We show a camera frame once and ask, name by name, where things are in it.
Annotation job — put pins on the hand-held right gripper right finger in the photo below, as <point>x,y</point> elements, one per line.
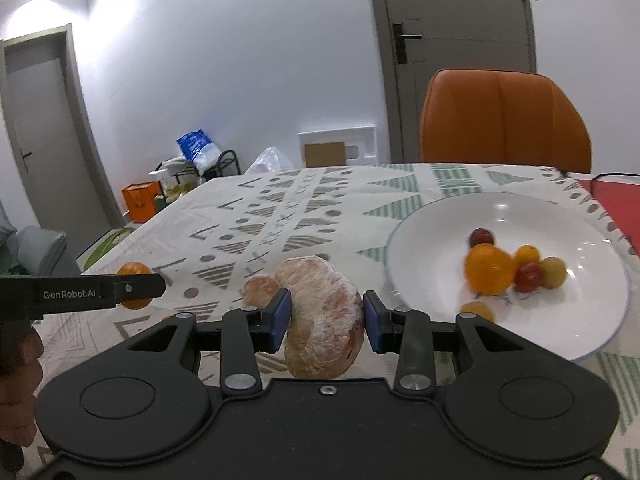
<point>375,320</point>

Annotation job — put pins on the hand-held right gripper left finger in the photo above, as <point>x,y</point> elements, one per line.
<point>280,320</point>

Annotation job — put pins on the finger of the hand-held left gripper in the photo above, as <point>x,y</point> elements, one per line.
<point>142,287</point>

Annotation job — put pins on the medium orange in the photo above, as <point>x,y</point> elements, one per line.
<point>132,269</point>

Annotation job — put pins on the large peeled citrus fruit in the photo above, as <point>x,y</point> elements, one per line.
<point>325,310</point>

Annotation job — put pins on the small orange citrus fruit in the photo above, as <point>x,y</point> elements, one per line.
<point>477,311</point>
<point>527,252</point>

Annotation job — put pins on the large orange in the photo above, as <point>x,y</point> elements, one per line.
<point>489,270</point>

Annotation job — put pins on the white plate with blue rim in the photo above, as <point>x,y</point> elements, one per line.
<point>450,220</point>

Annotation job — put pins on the small red fruit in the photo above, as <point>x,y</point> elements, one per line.
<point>481,236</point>
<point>528,277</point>

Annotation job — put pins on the small green round fruit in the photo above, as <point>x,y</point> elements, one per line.
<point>554,272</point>

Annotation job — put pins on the person's left hand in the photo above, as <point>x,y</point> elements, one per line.
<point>20,390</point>

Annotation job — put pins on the small peeled citrus fruit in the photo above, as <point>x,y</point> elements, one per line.
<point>260,290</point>

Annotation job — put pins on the grey sofa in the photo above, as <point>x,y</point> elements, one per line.
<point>42,250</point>

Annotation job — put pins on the green floor mat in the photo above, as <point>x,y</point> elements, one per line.
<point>107,245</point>

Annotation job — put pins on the orange box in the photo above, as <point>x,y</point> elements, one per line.
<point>141,202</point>

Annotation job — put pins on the white plastic bag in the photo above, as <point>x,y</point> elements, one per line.
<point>177,166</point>

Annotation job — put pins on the blue plastic bag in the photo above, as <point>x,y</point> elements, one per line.
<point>195,146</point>

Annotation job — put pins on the black metal rack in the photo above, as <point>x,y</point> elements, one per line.
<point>229,160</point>

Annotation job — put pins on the clear plastic bag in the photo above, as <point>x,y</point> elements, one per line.
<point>270,160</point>

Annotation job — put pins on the cardboard piece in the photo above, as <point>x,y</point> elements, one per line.
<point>325,154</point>

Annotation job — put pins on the orange chair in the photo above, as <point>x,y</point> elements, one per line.
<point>505,120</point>

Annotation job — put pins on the red and orange printed mat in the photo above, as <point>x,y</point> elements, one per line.
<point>617,205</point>

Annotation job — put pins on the white wall box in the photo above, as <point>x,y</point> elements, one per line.
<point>360,137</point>

